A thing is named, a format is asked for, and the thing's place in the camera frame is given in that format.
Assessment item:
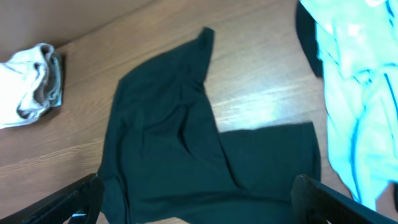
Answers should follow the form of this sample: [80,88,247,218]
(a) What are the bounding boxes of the beige folded shorts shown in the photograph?
[0,42,56,129]

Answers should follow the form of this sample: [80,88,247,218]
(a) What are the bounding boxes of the grey folded garment under shorts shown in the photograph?
[44,52,63,108]

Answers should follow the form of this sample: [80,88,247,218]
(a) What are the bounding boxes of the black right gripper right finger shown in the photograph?
[291,175,397,224]

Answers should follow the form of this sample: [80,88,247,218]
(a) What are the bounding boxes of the black garment under blue shirt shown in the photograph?
[295,2,323,78]

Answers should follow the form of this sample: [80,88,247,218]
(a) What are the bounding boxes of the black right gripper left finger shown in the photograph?
[1,173,104,224]

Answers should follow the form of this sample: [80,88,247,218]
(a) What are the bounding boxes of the black t-shirt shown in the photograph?
[98,28,321,223]

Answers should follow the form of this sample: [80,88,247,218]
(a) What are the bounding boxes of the light blue shirt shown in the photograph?
[300,0,397,210]

